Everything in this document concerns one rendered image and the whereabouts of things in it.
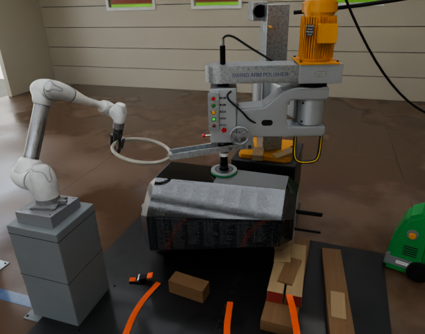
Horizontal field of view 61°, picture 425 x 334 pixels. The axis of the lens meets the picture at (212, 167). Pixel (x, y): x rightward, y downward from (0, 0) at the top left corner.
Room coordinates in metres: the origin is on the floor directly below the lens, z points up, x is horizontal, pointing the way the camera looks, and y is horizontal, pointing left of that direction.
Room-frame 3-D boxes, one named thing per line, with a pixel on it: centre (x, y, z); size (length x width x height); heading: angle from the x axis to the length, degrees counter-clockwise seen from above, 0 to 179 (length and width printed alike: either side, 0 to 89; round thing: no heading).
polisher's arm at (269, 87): (3.10, -0.61, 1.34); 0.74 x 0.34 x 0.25; 18
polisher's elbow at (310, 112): (2.67, -0.75, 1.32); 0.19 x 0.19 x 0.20
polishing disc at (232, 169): (2.70, -0.09, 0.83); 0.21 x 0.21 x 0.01
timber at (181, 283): (2.18, 0.21, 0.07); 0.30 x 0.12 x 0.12; 64
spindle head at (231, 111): (2.70, -0.17, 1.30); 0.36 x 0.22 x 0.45; 88
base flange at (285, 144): (3.29, -0.55, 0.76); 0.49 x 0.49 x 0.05; 70
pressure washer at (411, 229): (2.43, -1.63, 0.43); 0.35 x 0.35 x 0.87; 55
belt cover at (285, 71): (2.68, -0.44, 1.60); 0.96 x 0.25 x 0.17; 88
